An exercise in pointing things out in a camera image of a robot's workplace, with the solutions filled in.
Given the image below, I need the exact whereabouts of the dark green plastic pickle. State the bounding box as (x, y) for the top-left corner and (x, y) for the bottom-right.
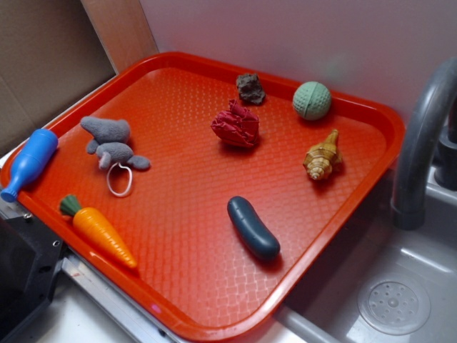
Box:
(227, 196), (281, 262)

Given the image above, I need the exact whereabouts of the orange plastic tray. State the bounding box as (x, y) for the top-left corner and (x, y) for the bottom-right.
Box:
(18, 53), (405, 342)

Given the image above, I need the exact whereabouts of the crumpled red paper ball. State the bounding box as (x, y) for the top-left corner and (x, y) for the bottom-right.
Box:
(211, 99), (260, 148)

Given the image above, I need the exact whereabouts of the brown rock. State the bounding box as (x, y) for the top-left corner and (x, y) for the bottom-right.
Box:
(236, 74), (266, 106)

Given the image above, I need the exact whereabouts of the tan conch seashell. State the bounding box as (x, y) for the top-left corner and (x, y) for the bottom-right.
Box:
(303, 129), (343, 181)

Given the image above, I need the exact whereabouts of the green golf ball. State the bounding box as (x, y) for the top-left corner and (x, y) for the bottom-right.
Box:
(292, 81), (332, 121)

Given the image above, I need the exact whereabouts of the grey plush elephant toy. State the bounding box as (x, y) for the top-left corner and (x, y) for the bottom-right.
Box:
(79, 116), (152, 198)

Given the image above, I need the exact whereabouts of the orange plastic carrot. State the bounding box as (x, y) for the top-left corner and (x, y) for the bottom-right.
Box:
(59, 194), (138, 270)

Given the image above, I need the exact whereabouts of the grey toy faucet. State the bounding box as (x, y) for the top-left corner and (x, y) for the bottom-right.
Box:
(391, 57), (456, 230)

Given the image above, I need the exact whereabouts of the blue plastic bottle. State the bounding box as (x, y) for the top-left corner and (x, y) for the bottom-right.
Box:
(1, 129), (59, 203)

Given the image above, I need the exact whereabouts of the grey toy sink basin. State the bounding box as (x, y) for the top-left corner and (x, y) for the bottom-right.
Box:
(278, 162), (457, 343)

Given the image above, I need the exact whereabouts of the brown cardboard panel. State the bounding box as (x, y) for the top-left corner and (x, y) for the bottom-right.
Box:
(1, 1), (114, 155)

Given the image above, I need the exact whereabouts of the aluminium frame rail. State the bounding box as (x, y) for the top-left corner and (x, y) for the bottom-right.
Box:
(61, 252), (183, 342)

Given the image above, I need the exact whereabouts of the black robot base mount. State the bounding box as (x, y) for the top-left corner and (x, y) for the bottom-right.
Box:
(1, 217), (66, 342)

